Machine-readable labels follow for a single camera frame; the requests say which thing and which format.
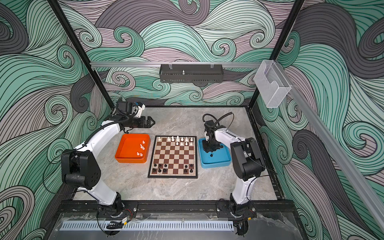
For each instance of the white slotted cable duct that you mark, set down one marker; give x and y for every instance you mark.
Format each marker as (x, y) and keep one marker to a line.
(150, 226)

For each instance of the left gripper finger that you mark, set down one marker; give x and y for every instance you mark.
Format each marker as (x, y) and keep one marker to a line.
(151, 119)
(150, 124)

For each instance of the aluminium rail wall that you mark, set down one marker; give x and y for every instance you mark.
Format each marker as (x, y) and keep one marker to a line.
(307, 102)
(137, 64)

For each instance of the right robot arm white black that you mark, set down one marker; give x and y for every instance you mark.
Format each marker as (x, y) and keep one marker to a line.
(247, 160)

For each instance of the aluminium rail back wall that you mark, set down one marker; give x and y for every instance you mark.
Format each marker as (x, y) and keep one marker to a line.
(137, 64)

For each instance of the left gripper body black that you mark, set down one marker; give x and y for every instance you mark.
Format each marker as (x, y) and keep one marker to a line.
(139, 123)

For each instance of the brown cream chess board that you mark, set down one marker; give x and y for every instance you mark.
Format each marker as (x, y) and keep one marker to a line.
(174, 157)

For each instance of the blue plastic tray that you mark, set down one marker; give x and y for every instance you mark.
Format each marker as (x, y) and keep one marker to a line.
(218, 158)

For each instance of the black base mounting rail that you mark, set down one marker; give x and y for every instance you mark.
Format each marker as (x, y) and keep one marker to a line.
(217, 207)

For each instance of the orange plastic tray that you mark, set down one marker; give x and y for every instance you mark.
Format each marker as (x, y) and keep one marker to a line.
(130, 145)

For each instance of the clear acrylic wall holder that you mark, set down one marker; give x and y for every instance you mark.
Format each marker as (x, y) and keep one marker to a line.
(272, 83)

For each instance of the aluminium rail right wall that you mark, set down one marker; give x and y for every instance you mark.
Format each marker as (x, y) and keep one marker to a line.
(307, 102)

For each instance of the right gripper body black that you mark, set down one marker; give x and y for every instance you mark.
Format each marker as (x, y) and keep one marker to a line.
(209, 146)

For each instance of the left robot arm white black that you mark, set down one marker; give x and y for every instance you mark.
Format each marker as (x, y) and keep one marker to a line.
(79, 166)

